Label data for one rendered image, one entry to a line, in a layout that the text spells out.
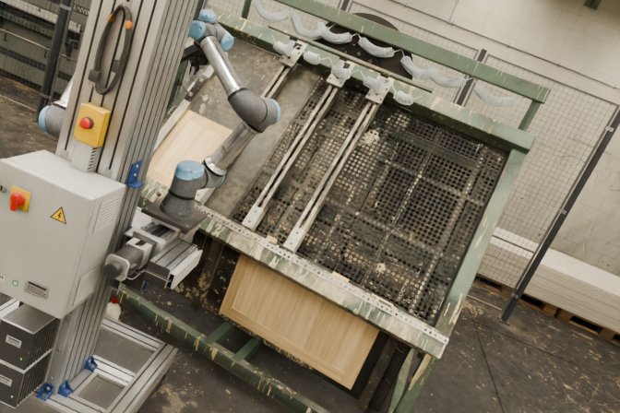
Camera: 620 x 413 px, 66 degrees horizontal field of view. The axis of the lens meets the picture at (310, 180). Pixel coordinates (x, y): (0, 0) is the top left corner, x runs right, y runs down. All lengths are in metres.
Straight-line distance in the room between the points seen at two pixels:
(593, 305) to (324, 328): 4.42
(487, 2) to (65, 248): 6.81
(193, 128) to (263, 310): 1.16
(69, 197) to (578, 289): 5.78
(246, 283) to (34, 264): 1.37
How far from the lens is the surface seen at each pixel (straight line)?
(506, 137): 2.86
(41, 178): 1.76
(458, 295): 2.52
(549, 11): 7.88
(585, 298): 6.62
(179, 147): 2.94
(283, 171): 2.66
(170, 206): 2.14
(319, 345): 2.87
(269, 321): 2.93
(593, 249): 8.60
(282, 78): 2.99
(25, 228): 1.85
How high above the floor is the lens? 1.93
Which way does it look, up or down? 15 degrees down
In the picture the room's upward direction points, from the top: 22 degrees clockwise
